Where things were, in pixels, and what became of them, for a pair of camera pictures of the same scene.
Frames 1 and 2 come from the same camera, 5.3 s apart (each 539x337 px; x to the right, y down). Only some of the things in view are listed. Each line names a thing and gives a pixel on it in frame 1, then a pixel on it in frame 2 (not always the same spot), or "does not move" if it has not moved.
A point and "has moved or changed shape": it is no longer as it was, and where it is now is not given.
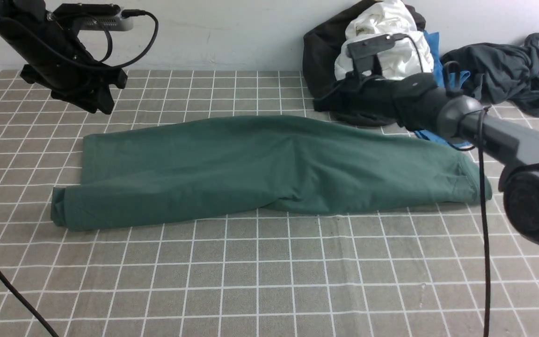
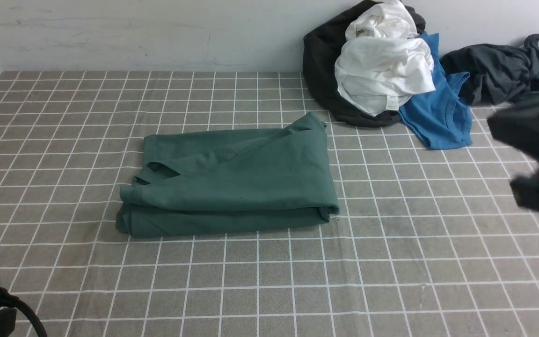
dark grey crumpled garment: x=520 y=76 does not move
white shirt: x=411 y=54 does not move
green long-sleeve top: x=283 y=166 has moved or changed shape
